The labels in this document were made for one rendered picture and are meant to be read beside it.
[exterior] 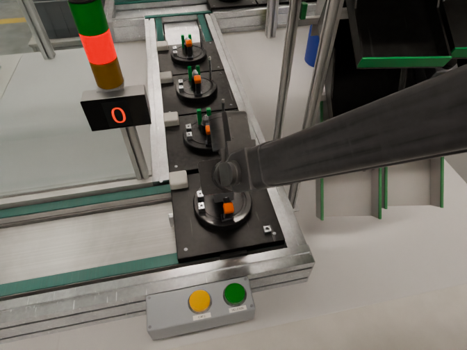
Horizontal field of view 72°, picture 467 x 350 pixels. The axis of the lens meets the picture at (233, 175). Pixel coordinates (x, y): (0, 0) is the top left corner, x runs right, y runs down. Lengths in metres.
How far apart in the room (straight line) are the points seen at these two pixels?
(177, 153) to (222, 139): 0.42
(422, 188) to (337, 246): 0.24
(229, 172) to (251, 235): 0.32
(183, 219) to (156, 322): 0.23
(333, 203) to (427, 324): 0.33
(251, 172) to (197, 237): 0.35
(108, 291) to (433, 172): 0.76
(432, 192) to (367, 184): 0.16
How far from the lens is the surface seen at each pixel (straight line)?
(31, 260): 0.90
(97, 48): 0.63
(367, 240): 0.93
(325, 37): 0.61
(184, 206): 0.79
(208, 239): 0.73
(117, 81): 0.66
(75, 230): 0.90
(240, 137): 0.50
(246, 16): 1.82
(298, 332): 0.78
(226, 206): 0.66
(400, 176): 0.85
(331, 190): 0.77
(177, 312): 0.68
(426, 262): 0.96
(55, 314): 0.76
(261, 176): 0.40
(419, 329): 0.87
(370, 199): 0.80
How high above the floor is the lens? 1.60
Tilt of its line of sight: 48 degrees down
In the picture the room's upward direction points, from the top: straight up
